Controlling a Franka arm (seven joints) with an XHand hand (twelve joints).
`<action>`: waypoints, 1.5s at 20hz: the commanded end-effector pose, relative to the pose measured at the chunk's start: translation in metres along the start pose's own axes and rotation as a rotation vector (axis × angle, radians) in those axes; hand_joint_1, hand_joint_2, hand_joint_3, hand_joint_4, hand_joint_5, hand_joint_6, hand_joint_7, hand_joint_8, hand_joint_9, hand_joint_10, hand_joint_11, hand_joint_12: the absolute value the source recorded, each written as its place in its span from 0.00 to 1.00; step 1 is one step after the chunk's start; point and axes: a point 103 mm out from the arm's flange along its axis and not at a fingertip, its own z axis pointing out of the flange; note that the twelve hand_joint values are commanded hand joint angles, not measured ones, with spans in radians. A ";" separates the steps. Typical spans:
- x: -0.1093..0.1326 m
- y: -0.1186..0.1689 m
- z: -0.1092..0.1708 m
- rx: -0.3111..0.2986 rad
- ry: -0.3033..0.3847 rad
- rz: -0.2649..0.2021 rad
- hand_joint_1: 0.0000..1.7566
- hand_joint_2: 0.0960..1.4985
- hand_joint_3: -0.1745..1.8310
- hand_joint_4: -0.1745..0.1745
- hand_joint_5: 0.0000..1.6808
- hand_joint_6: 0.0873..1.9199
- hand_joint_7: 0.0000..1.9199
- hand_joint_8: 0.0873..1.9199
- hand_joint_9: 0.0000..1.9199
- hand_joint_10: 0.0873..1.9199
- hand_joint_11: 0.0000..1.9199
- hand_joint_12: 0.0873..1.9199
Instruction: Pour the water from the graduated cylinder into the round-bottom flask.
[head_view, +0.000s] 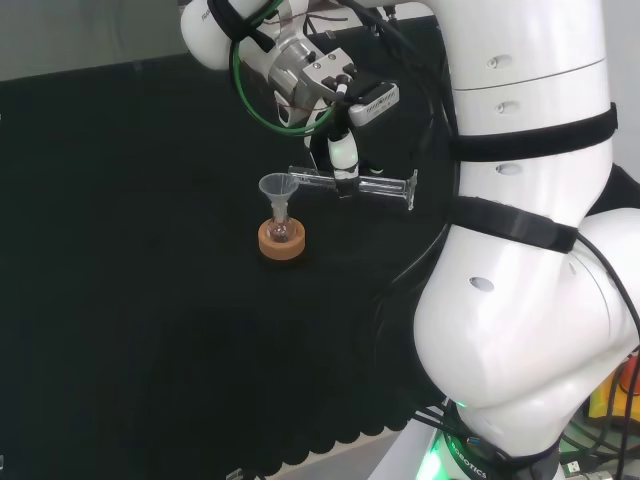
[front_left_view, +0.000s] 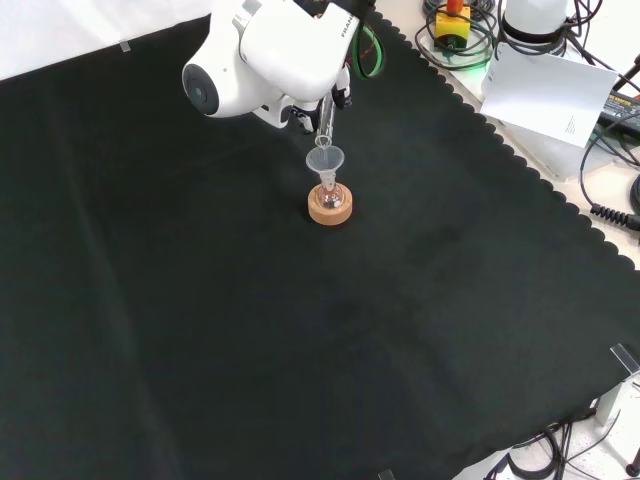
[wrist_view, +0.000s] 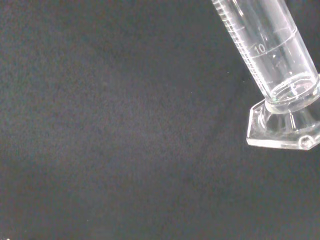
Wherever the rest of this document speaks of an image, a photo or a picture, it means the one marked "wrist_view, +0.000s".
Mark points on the black bench cloth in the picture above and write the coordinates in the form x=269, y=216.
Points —
x=112, y=130

